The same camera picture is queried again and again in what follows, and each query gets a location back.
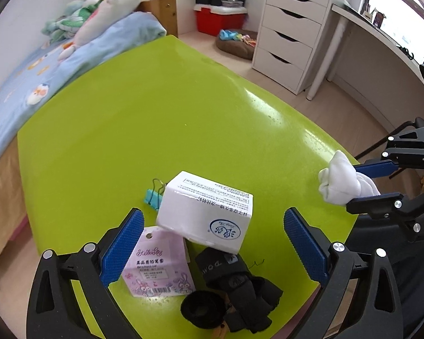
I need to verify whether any wooden nightstand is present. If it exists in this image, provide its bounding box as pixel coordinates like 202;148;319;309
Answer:
139;0;179;38

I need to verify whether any bed with blue sheet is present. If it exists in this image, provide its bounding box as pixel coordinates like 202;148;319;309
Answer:
0;11;166;181

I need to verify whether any white pink plush toy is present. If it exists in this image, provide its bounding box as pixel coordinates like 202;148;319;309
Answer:
58;0;151;60

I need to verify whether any pink printed packet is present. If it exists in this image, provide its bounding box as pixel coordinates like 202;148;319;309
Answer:
122;225;196;297

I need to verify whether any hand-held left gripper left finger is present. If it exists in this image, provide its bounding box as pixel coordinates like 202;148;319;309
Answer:
26;208;145;339

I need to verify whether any white drawer unit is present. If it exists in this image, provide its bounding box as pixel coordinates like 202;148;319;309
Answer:
252;0;334;95

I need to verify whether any white cardboard box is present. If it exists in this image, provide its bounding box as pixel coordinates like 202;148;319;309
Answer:
156;170;254;255

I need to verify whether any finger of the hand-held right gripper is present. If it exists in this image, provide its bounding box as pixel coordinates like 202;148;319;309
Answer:
345;184;424;242
353;117;424;179

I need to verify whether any dark framed window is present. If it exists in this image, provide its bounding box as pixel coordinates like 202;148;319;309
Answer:
365;0;424;64

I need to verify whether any brown pet bed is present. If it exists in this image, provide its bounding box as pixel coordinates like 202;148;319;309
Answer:
215;28;258;60

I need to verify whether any tan bed frame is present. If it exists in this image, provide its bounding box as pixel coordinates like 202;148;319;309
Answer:
0;138;31;290

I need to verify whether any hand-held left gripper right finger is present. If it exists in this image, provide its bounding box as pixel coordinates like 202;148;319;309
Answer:
283;208;407;339

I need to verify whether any teal binder clip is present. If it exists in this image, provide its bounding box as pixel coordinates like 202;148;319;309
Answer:
143;179;168;210

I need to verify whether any black fabric ring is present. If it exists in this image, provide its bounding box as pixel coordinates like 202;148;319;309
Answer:
180;290;227;327

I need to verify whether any blue toy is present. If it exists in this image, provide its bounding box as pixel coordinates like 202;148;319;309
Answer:
219;30;243;42

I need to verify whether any white sock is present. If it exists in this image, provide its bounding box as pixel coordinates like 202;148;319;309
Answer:
318;150;381;205

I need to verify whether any black glove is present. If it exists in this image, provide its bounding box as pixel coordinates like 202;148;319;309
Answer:
194;245;284;333

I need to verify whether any red storage box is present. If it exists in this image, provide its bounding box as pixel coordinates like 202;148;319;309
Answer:
194;3;250;36

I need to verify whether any green plush toy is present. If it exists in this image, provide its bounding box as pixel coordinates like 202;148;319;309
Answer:
42;0;105;41

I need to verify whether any white desk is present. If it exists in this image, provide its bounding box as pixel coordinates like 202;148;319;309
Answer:
306;0;424;138

